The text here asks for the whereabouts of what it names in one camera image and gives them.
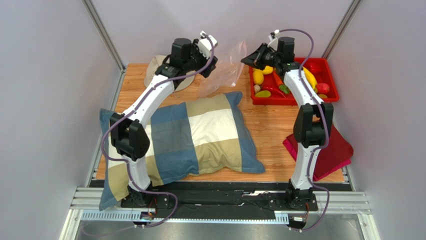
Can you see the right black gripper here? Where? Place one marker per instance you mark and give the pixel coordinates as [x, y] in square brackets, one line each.
[261, 57]

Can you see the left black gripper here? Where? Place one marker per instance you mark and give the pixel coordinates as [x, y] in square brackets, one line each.
[195, 50]

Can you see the yellow lemon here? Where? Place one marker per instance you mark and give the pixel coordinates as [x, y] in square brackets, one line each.
[258, 77]

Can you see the clear zip top bag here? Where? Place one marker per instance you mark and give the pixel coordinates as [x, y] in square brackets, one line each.
[228, 70]

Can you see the red chili pepper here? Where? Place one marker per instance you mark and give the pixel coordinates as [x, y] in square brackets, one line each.
[274, 90]

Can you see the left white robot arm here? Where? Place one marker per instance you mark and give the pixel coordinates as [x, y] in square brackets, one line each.
[127, 130]

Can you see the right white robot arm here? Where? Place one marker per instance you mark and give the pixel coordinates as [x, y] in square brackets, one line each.
[312, 127]

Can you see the yellow corn cob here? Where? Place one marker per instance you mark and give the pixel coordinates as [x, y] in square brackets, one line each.
[266, 71]

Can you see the beige bucket hat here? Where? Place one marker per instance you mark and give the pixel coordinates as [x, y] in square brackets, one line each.
[156, 62]

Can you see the red plastic tray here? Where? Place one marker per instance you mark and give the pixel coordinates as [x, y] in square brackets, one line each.
[324, 77]

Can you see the garlic bulb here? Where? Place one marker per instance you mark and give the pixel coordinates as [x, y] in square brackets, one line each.
[256, 88]

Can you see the orange carrot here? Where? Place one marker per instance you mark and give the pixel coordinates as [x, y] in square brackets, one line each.
[280, 84]

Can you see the yellow banana bunch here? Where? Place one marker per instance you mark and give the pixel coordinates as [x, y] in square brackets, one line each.
[310, 78]

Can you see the plaid pillow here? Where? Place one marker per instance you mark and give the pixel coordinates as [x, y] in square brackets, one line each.
[199, 137]

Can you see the folded red cloth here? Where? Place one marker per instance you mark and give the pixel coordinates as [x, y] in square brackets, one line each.
[335, 156]

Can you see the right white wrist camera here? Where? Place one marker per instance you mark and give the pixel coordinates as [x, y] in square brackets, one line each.
[273, 38]

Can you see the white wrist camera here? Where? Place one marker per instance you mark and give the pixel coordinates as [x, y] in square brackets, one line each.
[206, 43]
[273, 38]

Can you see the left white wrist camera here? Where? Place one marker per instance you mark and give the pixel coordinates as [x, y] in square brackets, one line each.
[206, 43]

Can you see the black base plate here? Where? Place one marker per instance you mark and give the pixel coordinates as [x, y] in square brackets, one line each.
[213, 200]

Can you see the aluminium frame rail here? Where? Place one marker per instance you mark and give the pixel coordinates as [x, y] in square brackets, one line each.
[341, 215]

